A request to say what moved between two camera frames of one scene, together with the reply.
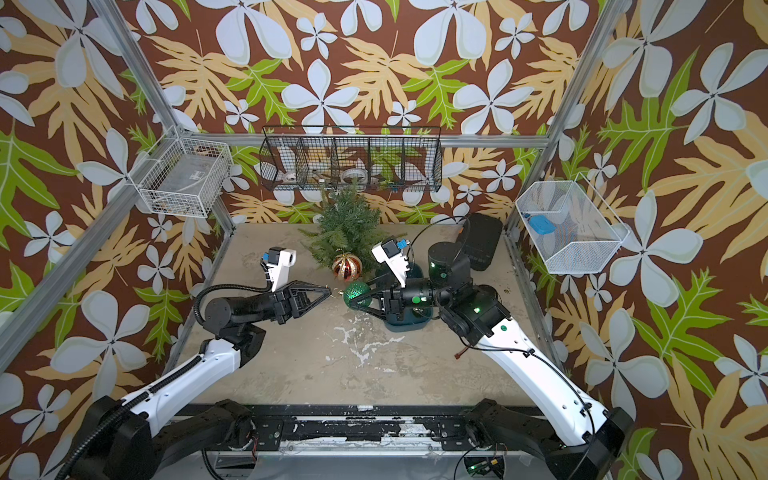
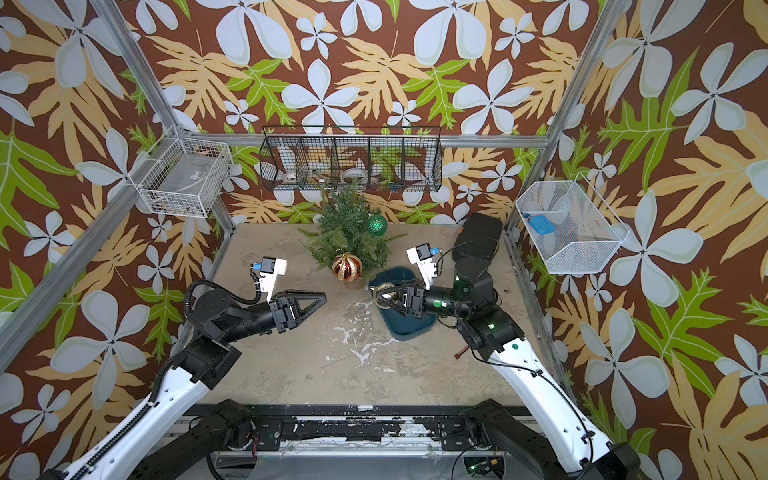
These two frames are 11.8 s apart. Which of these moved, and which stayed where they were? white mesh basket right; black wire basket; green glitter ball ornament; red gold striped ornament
Moved: green glitter ball ornament
Stayed: white mesh basket right; red gold striped ornament; black wire basket
